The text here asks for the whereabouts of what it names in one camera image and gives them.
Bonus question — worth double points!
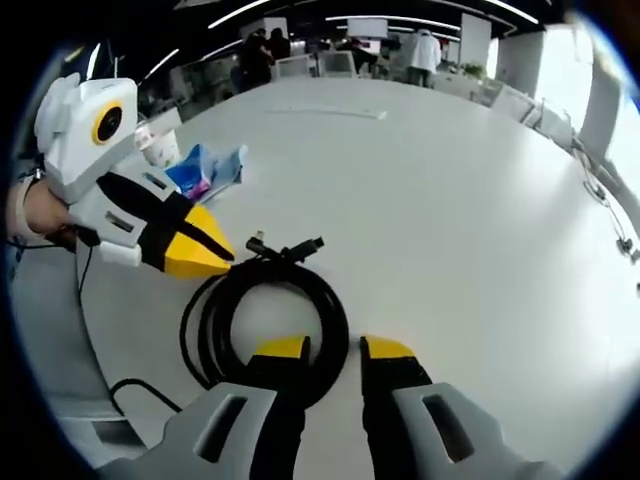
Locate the blue tissue packet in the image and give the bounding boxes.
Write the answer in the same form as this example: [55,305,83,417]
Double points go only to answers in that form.
[166,143,217,197]

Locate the person's left hand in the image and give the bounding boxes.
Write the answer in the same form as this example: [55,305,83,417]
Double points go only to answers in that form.
[22,180,81,240]

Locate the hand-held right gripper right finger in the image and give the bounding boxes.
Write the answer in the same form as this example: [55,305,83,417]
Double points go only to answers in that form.
[359,333,564,480]

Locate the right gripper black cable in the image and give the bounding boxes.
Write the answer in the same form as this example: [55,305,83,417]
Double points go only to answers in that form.
[109,377,184,417]

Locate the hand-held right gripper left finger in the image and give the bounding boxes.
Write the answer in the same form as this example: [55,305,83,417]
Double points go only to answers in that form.
[94,333,312,480]

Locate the white table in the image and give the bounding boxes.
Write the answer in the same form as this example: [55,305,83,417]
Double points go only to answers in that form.
[9,74,640,480]

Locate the table cable slot cover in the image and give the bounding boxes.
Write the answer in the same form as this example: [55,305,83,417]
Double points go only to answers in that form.
[263,106,390,121]

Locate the green potted plant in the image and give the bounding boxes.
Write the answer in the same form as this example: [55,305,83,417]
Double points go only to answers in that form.
[458,60,490,82]

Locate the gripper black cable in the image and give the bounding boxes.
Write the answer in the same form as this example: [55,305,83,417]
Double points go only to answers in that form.
[109,377,184,417]
[9,224,101,301]

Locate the bright monitor screen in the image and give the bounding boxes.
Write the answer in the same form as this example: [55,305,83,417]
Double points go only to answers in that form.
[347,18,387,40]

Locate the thin cables on table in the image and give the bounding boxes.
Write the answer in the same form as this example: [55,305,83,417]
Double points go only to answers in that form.
[572,134,640,266]

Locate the white mesh office chair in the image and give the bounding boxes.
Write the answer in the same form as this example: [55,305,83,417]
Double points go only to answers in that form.
[322,49,356,76]
[277,55,314,79]

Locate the white chair by window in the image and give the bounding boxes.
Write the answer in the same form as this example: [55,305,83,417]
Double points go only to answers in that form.
[492,84,541,126]

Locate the white paper drink cup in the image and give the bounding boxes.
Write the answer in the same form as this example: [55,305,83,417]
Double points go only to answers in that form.
[142,130,180,169]

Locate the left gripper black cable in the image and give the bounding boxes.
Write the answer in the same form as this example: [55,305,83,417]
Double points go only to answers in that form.
[9,224,101,301]

